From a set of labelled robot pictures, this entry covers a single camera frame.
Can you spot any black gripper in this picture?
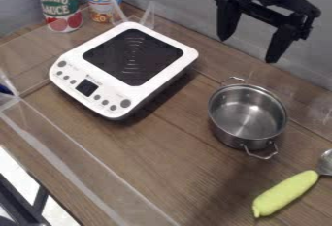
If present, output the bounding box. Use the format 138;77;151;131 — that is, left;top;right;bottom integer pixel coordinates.
215;0;321;63

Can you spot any silver metal pot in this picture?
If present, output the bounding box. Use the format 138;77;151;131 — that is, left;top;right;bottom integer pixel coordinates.
207;77;288;160

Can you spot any white and black stove top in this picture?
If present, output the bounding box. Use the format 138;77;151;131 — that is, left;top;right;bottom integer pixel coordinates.
49;22;198;120

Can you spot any tomato sauce can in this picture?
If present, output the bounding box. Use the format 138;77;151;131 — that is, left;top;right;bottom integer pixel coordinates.
39;0;83;33

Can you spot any clear acrylic barrier panel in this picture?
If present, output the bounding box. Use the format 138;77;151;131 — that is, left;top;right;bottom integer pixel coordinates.
0;70;182;226

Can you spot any yellow handled metal spoon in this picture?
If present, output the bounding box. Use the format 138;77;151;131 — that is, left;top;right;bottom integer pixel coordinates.
252;148;332;218

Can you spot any black metal frame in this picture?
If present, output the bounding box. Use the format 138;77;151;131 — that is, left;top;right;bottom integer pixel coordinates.
0;174;52;226

